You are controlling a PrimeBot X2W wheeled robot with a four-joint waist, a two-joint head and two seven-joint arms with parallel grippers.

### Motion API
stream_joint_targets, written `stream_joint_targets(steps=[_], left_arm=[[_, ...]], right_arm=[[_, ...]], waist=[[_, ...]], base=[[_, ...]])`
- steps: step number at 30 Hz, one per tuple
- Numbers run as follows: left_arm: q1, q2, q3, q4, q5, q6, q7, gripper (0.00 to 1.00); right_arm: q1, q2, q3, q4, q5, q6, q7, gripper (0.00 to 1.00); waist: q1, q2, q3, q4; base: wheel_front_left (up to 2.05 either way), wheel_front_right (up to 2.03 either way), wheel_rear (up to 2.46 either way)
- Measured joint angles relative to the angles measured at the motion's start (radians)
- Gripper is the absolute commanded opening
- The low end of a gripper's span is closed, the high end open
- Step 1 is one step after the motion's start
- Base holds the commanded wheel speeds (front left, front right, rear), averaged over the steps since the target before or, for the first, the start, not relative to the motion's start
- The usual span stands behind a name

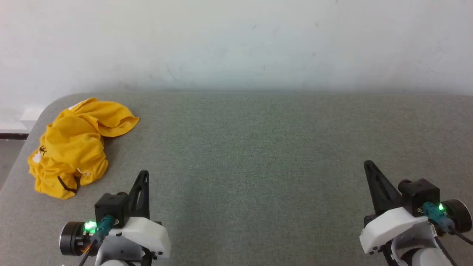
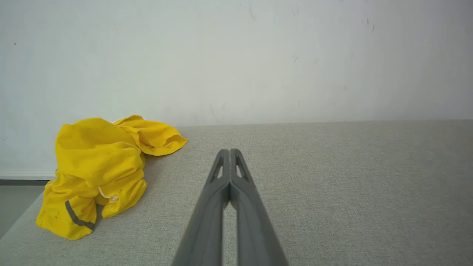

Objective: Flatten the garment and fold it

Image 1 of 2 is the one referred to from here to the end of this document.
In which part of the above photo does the grey fabric sofa seat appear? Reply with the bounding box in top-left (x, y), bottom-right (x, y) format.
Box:
top-left (0, 92), bottom-right (473, 266)

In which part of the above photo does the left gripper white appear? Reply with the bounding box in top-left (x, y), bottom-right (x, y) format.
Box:
top-left (60, 170), bottom-right (171, 258)

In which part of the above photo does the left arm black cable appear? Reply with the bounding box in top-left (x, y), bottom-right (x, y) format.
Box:
top-left (79, 215), bottom-right (115, 266)

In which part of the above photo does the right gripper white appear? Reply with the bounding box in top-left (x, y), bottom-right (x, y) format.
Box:
top-left (360, 160), bottom-right (473, 256)

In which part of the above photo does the yellow t-shirt with white print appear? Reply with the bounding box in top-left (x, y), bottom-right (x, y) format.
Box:
top-left (28, 98), bottom-right (140, 200)

